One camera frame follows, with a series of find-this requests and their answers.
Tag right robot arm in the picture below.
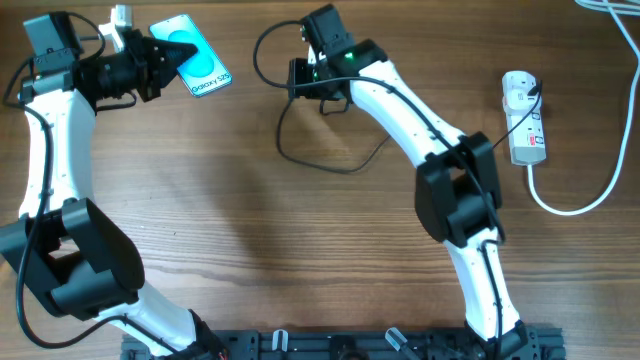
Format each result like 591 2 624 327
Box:
288 4 526 359

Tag black left camera cable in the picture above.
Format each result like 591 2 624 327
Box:
1 10 171 359

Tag turquoise screen smartphone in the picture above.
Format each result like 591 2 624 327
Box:
148 13 234 99

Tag black camera cable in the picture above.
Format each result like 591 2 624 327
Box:
1 10 171 359
252 19 507 359

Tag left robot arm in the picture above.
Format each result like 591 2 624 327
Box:
1 5 230 359

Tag white cables at corner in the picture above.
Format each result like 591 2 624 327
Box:
573 0 640 18

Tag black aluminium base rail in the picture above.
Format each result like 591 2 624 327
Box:
119 327 569 360

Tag white USB charger plug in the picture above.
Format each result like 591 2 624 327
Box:
503 86 542 116

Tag white power strip cord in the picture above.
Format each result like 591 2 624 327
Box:
526 0 640 217

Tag black right camera cable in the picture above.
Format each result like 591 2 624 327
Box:
252 19 507 359

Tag white power strip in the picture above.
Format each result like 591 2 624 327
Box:
502 70 546 166

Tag black USB charging cable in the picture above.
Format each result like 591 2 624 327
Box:
275 78 545 176

